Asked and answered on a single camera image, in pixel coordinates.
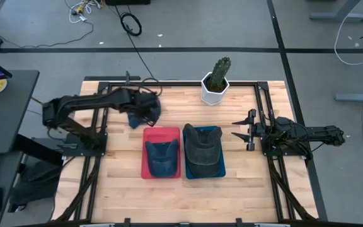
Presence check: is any coiled black cable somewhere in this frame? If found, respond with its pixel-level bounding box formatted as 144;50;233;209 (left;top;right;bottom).
119;11;143;37

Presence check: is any long thin black cable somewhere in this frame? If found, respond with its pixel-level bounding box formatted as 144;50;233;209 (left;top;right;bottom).
114;4;163;95

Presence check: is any blue translucent plastic bin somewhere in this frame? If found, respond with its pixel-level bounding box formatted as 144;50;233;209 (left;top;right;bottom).
182;125;227;180

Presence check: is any dark gray cap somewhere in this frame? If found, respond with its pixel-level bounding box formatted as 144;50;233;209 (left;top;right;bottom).
182;123;224;178

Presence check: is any white hexagonal plant pot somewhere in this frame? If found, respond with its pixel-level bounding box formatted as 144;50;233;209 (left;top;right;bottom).
200;71;231;107

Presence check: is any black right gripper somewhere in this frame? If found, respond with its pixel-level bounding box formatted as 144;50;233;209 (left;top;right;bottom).
231;108;276;152

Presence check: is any black desk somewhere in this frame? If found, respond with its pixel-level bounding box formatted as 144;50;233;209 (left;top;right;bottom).
0;69;64;227

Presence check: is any white and yellow cable bundle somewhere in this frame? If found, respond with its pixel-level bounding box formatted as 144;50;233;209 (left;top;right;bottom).
64;0;104;25

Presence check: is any blue denim cap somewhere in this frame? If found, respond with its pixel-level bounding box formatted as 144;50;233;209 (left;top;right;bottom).
127;100;163;130
144;139;180;178

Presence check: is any green cactus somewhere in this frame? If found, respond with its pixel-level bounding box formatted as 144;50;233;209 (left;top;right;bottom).
210;56;233;90

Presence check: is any gray desk leg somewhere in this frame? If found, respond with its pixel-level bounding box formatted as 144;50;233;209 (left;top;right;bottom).
309;0;363;23
333;84;363;103

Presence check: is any black box on floor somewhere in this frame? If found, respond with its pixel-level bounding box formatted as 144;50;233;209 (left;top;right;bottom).
105;0;151;6

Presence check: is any pink translucent plastic bin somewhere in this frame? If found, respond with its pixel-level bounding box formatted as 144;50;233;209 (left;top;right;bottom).
141;126;182;180

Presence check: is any black bag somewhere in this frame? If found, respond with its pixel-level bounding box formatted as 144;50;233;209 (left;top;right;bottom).
9;160;63;213

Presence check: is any black aluminium table frame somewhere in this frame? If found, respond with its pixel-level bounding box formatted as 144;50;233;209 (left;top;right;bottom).
51;74;328;227

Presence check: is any dark floor cable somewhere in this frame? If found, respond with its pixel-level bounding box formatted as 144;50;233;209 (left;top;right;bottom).
0;20;95;59

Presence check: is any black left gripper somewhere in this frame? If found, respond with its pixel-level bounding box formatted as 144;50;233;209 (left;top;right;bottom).
127;89;159;123

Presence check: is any white floor cable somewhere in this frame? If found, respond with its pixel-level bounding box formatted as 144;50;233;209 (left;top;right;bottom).
333;11;363;66

